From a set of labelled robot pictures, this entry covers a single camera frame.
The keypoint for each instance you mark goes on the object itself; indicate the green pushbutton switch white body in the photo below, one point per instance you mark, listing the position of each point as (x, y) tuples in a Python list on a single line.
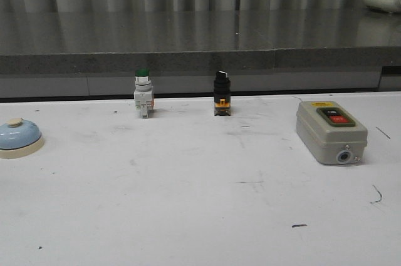
[(143, 94)]

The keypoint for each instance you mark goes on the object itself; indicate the blue desk bell cream base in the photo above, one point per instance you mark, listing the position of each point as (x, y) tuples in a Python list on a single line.
[(20, 138)]

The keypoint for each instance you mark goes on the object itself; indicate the black selector switch orange base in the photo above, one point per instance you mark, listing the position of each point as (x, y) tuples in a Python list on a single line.
[(222, 94)]

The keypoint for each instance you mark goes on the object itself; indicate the grey stone counter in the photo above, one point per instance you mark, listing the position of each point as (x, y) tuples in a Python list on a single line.
[(95, 55)]

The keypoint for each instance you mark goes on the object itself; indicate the grey on off switch box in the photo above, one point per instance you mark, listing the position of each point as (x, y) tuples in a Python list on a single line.
[(332, 135)]

